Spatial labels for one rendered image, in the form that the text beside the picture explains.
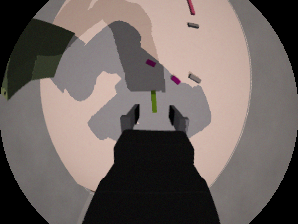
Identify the grey rod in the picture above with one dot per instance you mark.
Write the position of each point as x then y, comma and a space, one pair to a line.
194, 78
193, 25

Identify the lime green rod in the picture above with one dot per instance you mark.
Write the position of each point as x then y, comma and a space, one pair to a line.
153, 96

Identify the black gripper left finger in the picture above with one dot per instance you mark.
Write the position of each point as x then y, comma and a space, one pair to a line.
131, 118

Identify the magenta rod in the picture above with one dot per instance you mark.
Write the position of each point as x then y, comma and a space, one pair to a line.
176, 80
151, 63

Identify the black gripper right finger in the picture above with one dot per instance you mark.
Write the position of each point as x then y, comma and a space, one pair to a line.
179, 122

